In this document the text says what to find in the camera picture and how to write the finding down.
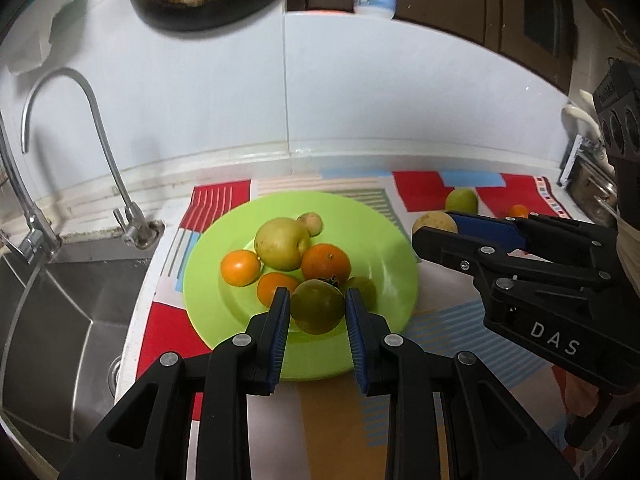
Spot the teal tissue box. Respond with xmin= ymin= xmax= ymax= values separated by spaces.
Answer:
xmin=1 ymin=0 xmax=85 ymax=76

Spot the white dish rack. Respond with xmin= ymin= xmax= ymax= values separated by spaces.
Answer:
xmin=556 ymin=133 xmax=584 ymax=188

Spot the cream pan handle lower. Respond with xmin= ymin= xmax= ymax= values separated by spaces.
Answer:
xmin=563 ymin=104 xmax=600 ymax=142

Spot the green plate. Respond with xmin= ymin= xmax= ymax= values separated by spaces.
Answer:
xmin=182 ymin=191 xmax=419 ymax=380

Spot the small orange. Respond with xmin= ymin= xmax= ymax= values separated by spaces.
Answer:
xmin=256 ymin=272 xmax=299 ymax=309

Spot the green apple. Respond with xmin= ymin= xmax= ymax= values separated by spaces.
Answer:
xmin=445 ymin=188 xmax=478 ymax=214

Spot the operator hand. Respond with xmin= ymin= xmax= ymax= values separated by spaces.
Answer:
xmin=616 ymin=216 xmax=640 ymax=285

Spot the large chrome kitchen faucet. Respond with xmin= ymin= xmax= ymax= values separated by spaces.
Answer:
xmin=0 ymin=122 xmax=62 ymax=264

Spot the small tan fruit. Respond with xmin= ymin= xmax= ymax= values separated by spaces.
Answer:
xmin=412 ymin=210 xmax=458 ymax=234
xmin=296 ymin=212 xmax=323 ymax=237

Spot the thin gooseneck faucet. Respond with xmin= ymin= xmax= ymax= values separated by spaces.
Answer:
xmin=19 ymin=67 xmax=165 ymax=250

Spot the colourful patchwork table cloth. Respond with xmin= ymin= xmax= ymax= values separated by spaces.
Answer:
xmin=134 ymin=170 xmax=616 ymax=480

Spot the small green lime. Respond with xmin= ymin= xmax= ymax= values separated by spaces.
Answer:
xmin=291 ymin=280 xmax=345 ymax=335
xmin=342 ymin=276 xmax=378 ymax=312

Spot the large orange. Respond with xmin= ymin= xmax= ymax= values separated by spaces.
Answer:
xmin=300 ymin=243 xmax=352 ymax=286

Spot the steel pot lower rack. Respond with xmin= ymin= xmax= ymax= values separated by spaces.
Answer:
xmin=568 ymin=153 xmax=618 ymax=228

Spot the stainless steel sink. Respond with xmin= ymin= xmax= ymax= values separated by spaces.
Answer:
xmin=1 ymin=238 xmax=153 ymax=471

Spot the large yellow-green pear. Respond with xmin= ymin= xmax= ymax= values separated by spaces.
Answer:
xmin=254 ymin=217 xmax=311 ymax=271

